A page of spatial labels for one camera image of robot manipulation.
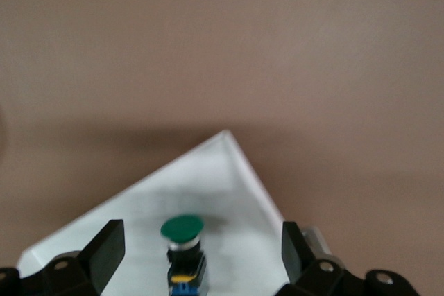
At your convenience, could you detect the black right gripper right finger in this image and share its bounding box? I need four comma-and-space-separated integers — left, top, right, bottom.
281, 221, 348, 296

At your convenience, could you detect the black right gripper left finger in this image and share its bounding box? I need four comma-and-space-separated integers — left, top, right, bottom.
41, 218, 127, 296

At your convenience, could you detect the green mushroom push button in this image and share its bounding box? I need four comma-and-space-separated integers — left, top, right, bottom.
160, 214, 210, 296

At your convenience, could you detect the white plastic drawer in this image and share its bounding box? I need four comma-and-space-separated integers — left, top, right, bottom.
16, 129, 291, 296

